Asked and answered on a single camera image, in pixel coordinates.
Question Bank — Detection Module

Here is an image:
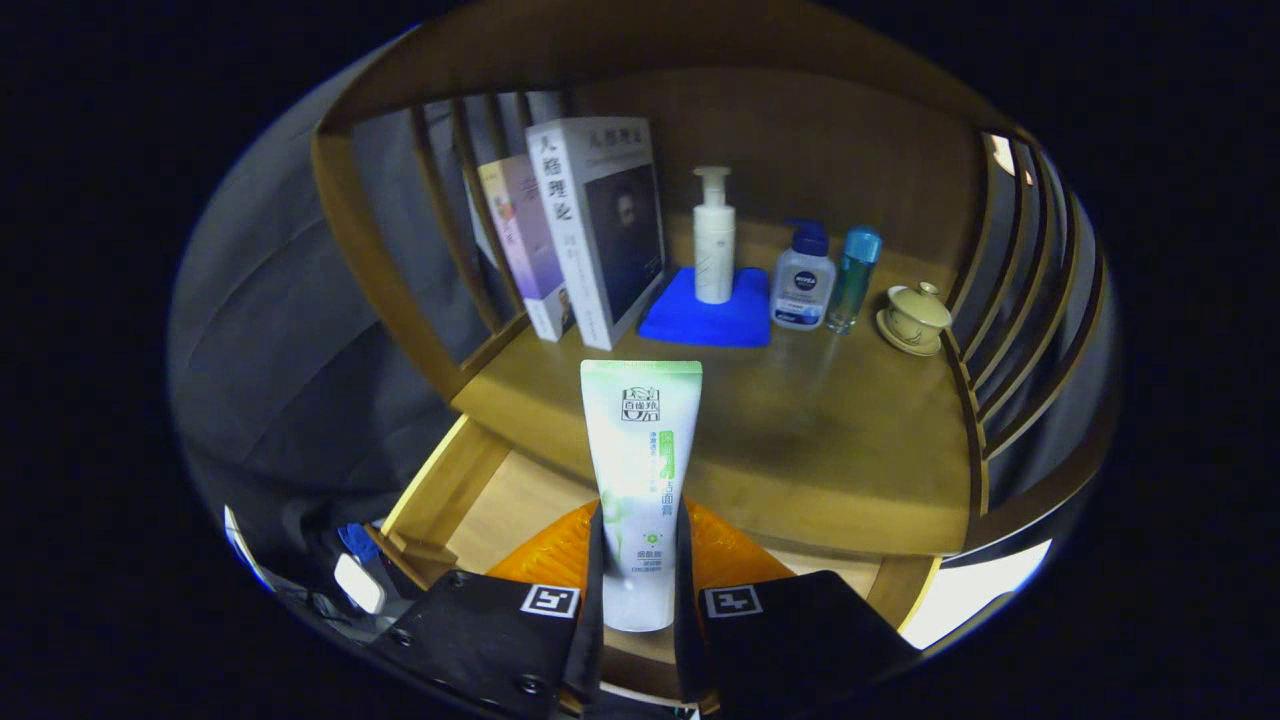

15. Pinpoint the black backdrop cloth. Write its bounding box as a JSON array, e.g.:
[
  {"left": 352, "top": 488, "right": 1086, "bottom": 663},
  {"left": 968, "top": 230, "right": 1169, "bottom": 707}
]
[{"left": 168, "top": 60, "right": 1119, "bottom": 601}]

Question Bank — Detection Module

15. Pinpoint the purple book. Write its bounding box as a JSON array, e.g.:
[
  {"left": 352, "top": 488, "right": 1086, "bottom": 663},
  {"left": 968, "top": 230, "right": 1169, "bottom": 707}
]
[{"left": 478, "top": 153, "right": 578, "bottom": 344}]

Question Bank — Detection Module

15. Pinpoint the white bottle blue pump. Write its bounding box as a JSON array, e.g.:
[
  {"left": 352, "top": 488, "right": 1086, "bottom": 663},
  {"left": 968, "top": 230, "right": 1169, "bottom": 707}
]
[{"left": 769, "top": 219, "right": 837, "bottom": 331}]

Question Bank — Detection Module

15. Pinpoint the thick white book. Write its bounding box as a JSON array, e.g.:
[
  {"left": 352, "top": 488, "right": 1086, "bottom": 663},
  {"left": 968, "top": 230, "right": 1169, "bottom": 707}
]
[{"left": 525, "top": 116, "right": 668, "bottom": 352}]

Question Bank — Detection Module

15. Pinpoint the white green tube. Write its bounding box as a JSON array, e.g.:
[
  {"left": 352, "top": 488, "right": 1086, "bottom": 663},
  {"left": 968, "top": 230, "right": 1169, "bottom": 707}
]
[{"left": 580, "top": 359, "right": 704, "bottom": 633}]

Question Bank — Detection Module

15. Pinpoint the beige lidded teacup with saucer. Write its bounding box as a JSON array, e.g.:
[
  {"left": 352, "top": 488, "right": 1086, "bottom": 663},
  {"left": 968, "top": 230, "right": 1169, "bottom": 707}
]
[{"left": 876, "top": 281, "right": 954, "bottom": 358}]

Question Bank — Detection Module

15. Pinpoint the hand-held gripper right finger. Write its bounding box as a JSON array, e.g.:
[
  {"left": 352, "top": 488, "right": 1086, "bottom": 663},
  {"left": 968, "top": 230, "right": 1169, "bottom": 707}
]
[{"left": 672, "top": 497, "right": 921, "bottom": 716}]

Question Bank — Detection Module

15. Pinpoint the brown wooden drawer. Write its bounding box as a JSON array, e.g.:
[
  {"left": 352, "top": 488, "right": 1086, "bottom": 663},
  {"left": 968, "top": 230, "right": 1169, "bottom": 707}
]
[{"left": 365, "top": 415, "right": 941, "bottom": 701}]

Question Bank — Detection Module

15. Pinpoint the brown wooden countertop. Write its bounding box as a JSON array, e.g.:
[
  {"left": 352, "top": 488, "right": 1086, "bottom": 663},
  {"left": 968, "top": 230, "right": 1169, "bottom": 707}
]
[{"left": 450, "top": 215, "right": 986, "bottom": 558}]

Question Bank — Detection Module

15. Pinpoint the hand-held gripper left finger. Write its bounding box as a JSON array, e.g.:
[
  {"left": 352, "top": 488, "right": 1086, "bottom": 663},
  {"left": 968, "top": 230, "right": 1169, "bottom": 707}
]
[{"left": 365, "top": 497, "right": 608, "bottom": 716}]

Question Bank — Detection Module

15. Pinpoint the blue folded cloth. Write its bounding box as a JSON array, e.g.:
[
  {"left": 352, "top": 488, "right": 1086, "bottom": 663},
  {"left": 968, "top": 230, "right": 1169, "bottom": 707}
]
[{"left": 638, "top": 265, "right": 774, "bottom": 349}]

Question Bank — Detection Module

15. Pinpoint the slim teal bottle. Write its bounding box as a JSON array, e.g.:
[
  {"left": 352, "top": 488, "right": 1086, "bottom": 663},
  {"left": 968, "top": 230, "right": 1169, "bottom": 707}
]
[{"left": 826, "top": 226, "right": 884, "bottom": 336}]

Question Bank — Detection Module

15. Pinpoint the white flat panel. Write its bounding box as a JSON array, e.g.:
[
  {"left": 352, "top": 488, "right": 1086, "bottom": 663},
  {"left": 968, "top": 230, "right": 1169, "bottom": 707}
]
[{"left": 897, "top": 538, "right": 1054, "bottom": 651}]

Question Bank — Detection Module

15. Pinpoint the white rounded object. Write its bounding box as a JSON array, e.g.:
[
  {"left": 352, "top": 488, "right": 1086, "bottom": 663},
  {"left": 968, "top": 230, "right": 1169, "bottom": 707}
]
[{"left": 333, "top": 553, "right": 387, "bottom": 615}]

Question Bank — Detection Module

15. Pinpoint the brown wooden cabinet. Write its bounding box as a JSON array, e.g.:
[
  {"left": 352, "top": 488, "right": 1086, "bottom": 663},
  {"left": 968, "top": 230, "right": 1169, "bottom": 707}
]
[{"left": 310, "top": 0, "right": 1121, "bottom": 701}]

